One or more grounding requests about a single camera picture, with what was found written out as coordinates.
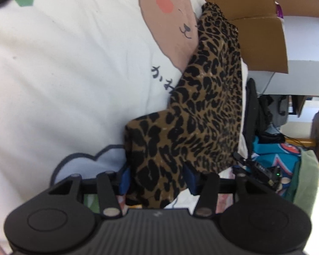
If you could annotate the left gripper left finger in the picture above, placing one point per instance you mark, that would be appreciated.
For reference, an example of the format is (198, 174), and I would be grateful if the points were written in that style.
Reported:
(111, 184)

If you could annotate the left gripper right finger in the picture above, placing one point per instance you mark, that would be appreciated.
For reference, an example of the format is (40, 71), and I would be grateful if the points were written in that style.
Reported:
(206, 186)

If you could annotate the leopard print garment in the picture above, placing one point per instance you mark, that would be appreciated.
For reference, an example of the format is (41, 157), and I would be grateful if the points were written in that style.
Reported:
(200, 127)

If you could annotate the teal patterned garment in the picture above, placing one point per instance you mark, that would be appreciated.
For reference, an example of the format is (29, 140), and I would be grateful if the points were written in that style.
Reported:
(285, 156)

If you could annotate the light green garment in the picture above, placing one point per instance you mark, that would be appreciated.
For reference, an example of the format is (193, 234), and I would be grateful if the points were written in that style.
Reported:
(307, 187)

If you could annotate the cream bear print bedsheet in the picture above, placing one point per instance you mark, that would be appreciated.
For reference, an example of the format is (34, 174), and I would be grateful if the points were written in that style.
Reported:
(73, 73)

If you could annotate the brown cardboard sheet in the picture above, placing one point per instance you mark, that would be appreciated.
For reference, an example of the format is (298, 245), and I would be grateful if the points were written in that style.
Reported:
(261, 33)

